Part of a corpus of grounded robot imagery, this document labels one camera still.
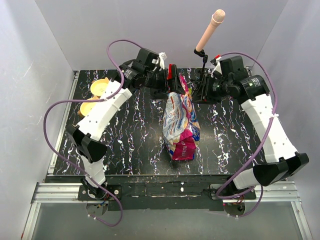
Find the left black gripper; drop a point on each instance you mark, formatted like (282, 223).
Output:
(173, 85)

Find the yellow pet bowl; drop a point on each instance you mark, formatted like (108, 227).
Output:
(85, 108)
(98, 87)

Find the aluminium frame rail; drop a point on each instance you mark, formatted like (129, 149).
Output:
(136, 147)

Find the pink pet food bag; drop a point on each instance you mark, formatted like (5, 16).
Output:
(181, 129)

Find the red toy block tower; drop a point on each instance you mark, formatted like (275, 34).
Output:
(170, 72)

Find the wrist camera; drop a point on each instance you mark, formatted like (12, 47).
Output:
(229, 65)
(148, 60)

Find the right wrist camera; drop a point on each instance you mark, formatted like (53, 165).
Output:
(229, 65)

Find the upper yellow pet bowl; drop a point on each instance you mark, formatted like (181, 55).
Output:
(98, 87)

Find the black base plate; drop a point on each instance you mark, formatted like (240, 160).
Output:
(155, 192)

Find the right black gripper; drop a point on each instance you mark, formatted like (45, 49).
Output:
(202, 94)

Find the pink microphone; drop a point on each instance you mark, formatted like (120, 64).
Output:
(216, 19)

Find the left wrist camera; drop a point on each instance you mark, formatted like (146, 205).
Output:
(148, 60)

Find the lower yellow pet bowl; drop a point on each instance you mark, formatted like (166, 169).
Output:
(85, 108)

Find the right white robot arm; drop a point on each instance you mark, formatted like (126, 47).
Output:
(282, 159)

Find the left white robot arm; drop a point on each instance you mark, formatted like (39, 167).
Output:
(86, 134)

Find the black microphone stand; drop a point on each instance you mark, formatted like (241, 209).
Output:
(204, 57)

